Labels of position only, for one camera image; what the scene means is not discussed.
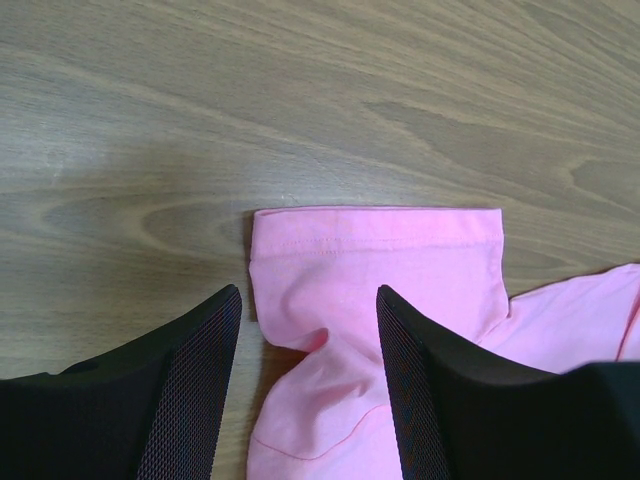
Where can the pink t shirt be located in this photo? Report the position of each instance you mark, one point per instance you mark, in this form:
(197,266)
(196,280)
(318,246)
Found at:
(315,273)

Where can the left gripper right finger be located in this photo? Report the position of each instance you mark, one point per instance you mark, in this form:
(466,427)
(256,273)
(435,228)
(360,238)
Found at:
(462,412)

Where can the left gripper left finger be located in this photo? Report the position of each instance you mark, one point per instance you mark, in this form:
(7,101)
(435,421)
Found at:
(149,409)

